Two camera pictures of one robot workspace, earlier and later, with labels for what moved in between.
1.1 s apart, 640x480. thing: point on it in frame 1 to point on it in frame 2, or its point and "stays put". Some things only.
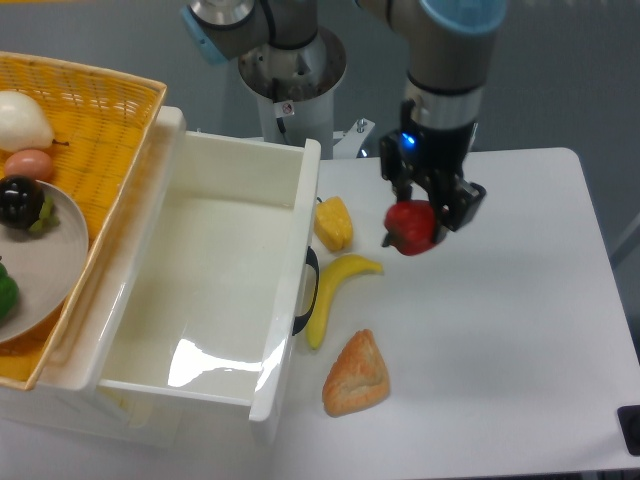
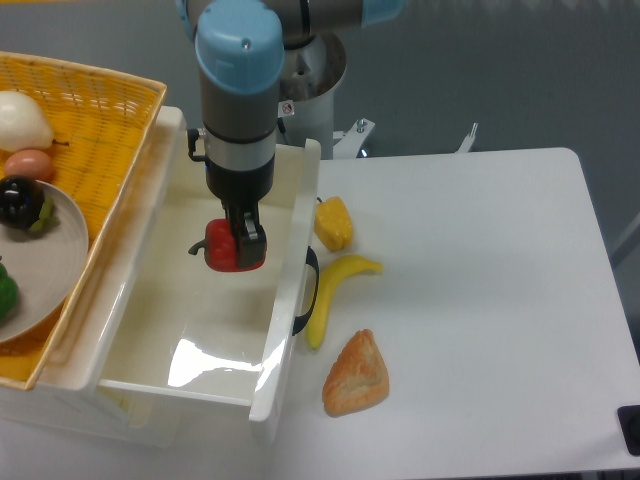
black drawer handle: x=301 y=322 stays put
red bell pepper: x=410 y=225 to x=221 y=249
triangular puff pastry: x=358 y=377 stays put
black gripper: x=417 y=150 to x=237 y=189
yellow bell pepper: x=333 y=224 stays put
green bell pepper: x=9 y=294 stays put
